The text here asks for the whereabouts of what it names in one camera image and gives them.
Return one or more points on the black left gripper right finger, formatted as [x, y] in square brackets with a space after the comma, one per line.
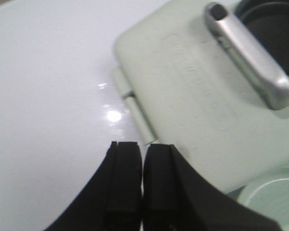
[177, 198]

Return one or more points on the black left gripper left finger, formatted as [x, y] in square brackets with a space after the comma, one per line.
[111, 200]

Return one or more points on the mint green breakfast maker base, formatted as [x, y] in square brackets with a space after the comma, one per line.
[269, 196]

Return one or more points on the black round frying pan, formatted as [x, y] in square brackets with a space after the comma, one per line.
[268, 21]

